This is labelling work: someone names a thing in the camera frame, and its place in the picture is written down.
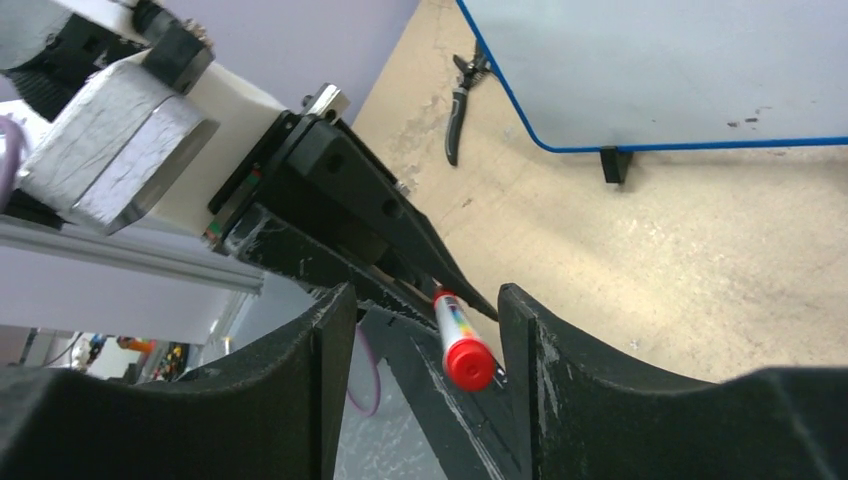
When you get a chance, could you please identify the red capped whiteboard marker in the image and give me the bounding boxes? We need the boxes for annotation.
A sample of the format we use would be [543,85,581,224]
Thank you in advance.
[433,288,496,392]

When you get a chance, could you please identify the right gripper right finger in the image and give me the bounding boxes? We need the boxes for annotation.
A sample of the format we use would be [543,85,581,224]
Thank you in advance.
[498,284,847,479]

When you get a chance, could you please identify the aluminium frame rail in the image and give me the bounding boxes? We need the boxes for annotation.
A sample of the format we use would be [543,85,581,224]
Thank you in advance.
[1,216,264,294]

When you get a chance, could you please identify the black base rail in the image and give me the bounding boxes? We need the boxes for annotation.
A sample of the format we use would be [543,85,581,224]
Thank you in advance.
[362,306,521,479]

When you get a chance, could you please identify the black handled cutters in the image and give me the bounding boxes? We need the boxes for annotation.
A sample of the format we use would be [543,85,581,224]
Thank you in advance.
[444,40,492,167]

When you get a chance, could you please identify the blue framed whiteboard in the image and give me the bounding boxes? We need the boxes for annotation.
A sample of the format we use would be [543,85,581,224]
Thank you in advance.
[459,1,847,183]

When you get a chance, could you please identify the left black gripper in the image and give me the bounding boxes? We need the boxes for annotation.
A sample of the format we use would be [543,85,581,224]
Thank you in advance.
[203,83,498,332]

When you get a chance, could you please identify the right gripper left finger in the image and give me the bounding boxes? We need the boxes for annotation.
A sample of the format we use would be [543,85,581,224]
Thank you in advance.
[1,284,357,479]

